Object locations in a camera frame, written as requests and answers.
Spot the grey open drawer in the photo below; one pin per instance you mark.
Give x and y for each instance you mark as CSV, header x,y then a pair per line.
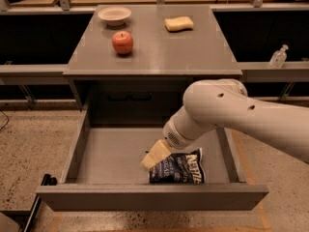
x,y
104,172

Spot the blue chip bag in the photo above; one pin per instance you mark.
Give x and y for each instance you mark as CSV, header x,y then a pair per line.
x,y
179,168

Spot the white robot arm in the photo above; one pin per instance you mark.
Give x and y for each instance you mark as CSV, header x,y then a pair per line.
x,y
223,103

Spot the red apple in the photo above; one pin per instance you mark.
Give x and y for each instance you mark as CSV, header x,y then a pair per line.
x,y
122,42

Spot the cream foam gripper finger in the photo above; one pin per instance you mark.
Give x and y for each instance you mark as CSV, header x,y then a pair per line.
x,y
159,152

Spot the white bowl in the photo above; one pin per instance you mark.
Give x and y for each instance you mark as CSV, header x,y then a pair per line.
x,y
114,16

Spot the grey cabinet counter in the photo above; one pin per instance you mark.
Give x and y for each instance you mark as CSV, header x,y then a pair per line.
x,y
200,52

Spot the black cart leg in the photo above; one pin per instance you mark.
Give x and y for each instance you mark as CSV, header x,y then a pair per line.
x,y
28,218

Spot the clear sanitizer bottle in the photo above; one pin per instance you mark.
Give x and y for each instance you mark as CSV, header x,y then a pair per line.
x,y
279,57

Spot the yellow sponge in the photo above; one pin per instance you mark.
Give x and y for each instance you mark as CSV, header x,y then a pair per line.
x,y
178,23

